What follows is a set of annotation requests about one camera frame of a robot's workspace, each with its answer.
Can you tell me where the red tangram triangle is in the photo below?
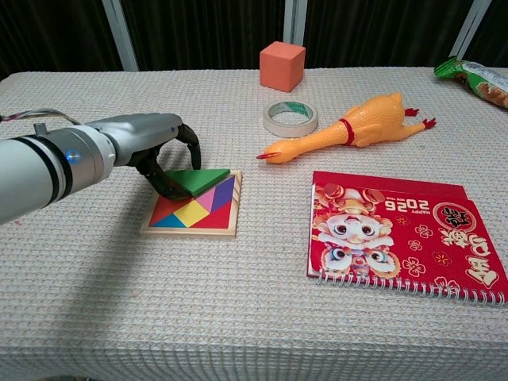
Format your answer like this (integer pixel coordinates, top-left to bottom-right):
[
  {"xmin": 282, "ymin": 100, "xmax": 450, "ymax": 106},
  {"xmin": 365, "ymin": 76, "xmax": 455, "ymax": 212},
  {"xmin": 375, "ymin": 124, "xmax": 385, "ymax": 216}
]
[{"xmin": 192, "ymin": 200, "xmax": 233, "ymax": 229}]

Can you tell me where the orange-red tangram triangle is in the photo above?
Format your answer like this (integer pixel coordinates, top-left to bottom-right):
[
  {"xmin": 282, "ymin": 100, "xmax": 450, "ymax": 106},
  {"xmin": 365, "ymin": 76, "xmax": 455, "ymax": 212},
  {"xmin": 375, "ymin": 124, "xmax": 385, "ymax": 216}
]
[{"xmin": 150, "ymin": 193, "xmax": 186, "ymax": 226}]

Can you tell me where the beige woven tablecloth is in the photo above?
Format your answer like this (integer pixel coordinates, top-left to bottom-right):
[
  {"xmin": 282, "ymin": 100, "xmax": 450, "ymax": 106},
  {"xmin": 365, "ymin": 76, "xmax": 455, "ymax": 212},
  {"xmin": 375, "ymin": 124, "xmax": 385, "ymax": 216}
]
[{"xmin": 0, "ymin": 66, "xmax": 508, "ymax": 381}]

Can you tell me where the masking tape roll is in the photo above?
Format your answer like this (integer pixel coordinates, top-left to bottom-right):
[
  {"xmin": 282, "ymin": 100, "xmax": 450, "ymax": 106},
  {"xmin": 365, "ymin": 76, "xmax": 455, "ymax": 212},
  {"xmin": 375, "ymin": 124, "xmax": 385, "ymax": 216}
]
[{"xmin": 262, "ymin": 100, "xmax": 319, "ymax": 139}]

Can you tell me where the pink tangram triangle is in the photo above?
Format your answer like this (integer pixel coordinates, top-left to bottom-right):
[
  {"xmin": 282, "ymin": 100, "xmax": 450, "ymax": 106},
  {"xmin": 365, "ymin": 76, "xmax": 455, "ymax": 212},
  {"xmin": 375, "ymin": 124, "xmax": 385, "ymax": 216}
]
[{"xmin": 196, "ymin": 187, "xmax": 217, "ymax": 211}]

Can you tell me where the yellow tangram square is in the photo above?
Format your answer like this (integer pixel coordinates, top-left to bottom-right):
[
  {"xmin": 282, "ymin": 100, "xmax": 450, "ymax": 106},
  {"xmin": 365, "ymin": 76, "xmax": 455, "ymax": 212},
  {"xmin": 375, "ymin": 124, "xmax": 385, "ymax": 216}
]
[{"xmin": 173, "ymin": 198, "xmax": 215, "ymax": 228}]

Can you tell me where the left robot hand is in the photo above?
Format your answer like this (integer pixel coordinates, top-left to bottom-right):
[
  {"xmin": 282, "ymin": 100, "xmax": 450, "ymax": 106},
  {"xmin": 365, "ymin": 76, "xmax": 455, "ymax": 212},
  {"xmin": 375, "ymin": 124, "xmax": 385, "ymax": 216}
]
[{"xmin": 85, "ymin": 113, "xmax": 202, "ymax": 202}]

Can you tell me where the wooden tangram tray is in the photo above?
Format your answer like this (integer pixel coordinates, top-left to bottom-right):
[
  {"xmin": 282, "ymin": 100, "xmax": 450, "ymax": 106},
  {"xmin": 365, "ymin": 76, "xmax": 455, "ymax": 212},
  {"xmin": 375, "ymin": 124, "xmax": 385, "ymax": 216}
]
[{"xmin": 139, "ymin": 169, "xmax": 243, "ymax": 239}]

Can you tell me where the green wooden triangle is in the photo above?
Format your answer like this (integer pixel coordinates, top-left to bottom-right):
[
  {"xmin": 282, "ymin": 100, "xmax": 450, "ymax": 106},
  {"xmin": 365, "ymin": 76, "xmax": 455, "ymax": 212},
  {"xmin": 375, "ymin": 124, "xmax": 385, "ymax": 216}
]
[{"xmin": 164, "ymin": 168, "xmax": 232, "ymax": 198}]

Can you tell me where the yellow rubber chicken toy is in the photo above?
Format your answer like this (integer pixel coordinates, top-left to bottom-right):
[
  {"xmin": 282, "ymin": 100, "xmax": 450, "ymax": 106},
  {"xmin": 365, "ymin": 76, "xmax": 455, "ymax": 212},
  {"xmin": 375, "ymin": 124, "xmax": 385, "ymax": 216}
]
[{"xmin": 256, "ymin": 92, "xmax": 437, "ymax": 164}]

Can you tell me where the grey metal frame post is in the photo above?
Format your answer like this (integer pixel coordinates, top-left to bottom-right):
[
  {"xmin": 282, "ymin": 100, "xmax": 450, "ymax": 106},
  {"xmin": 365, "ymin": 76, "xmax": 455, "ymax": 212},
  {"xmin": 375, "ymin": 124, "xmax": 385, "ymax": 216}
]
[
  {"xmin": 449, "ymin": 0, "xmax": 493, "ymax": 60},
  {"xmin": 283, "ymin": 0, "xmax": 309, "ymax": 47},
  {"xmin": 101, "ymin": 0, "xmax": 140, "ymax": 72}
]

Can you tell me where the red spiral calendar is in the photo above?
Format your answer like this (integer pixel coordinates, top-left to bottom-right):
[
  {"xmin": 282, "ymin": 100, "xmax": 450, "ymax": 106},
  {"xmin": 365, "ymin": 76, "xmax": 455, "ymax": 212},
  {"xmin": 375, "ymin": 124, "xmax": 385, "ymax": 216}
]
[{"xmin": 306, "ymin": 170, "xmax": 508, "ymax": 306}]

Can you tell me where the purple tangram parallelogram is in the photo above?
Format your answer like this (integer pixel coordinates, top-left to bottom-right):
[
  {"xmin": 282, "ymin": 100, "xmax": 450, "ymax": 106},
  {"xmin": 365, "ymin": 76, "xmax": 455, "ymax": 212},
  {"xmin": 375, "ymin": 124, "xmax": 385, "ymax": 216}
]
[{"xmin": 211, "ymin": 175, "xmax": 237, "ymax": 212}]

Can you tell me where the blue tangram triangle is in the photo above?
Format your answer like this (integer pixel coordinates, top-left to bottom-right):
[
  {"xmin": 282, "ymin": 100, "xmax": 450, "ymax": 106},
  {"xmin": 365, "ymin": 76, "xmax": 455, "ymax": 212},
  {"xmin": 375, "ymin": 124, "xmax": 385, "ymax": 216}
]
[{"xmin": 152, "ymin": 213, "xmax": 187, "ymax": 229}]

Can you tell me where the dark curtain panel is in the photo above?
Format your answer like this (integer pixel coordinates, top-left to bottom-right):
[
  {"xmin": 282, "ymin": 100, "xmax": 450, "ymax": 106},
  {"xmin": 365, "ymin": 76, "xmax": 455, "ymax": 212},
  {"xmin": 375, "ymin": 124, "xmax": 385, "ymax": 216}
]
[
  {"xmin": 303, "ymin": 0, "xmax": 476, "ymax": 69},
  {"xmin": 120, "ymin": 0, "xmax": 287, "ymax": 72},
  {"xmin": 0, "ymin": 0, "xmax": 123, "ymax": 80},
  {"xmin": 462, "ymin": 0, "xmax": 508, "ymax": 68}
]

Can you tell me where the left wrist wire bundle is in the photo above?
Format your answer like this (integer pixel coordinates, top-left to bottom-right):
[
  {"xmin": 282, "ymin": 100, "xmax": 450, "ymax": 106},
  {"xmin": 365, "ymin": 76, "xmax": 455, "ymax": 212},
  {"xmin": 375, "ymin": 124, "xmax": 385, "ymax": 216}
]
[{"xmin": 0, "ymin": 107, "xmax": 83, "ymax": 127}]

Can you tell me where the orange foam cube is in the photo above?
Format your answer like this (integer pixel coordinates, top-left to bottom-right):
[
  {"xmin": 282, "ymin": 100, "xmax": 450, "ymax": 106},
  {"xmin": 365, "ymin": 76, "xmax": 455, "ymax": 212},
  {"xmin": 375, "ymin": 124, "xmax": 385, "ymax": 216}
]
[{"xmin": 260, "ymin": 40, "xmax": 306, "ymax": 94}]

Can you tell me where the green snack packet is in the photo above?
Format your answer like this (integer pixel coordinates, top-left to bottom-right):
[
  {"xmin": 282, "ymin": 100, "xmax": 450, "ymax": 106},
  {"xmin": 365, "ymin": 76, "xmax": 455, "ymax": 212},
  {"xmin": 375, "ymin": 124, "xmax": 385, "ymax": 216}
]
[{"xmin": 433, "ymin": 56, "xmax": 508, "ymax": 110}]

